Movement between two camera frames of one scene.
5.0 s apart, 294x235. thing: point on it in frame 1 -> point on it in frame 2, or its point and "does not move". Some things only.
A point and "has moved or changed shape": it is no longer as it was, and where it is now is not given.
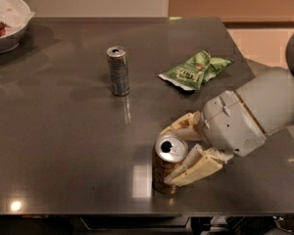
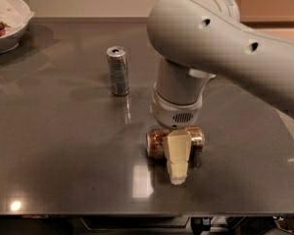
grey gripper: x=231 y=122 -> x=172 y=113
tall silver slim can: x=119 y=70 does not move
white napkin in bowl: x=8 y=10 does not move
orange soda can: x=169 y=151 has moved or changed shape
